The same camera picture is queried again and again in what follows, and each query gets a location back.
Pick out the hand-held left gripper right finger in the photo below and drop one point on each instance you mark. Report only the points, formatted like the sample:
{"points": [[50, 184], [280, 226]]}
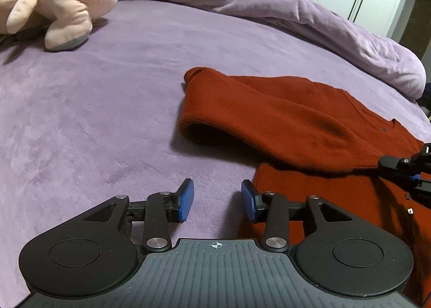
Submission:
{"points": [[247, 200]]}

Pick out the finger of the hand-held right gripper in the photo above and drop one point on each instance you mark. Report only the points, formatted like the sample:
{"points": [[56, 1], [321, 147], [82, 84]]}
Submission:
{"points": [[413, 178], [390, 162]]}

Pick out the purple duvet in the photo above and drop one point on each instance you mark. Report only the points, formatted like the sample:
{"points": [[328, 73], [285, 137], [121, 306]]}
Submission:
{"points": [[269, 1]]}

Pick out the red knit sweater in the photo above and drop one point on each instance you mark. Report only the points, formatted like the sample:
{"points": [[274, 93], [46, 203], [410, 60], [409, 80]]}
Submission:
{"points": [[303, 119]]}

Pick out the green cushion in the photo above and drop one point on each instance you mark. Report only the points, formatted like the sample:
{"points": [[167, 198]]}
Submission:
{"points": [[23, 34]]}

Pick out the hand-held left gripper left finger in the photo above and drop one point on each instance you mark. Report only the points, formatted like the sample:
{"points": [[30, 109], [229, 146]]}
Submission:
{"points": [[187, 198]]}

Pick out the purple bed sheet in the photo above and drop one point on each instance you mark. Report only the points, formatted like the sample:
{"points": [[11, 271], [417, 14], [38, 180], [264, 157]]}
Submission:
{"points": [[101, 109]]}

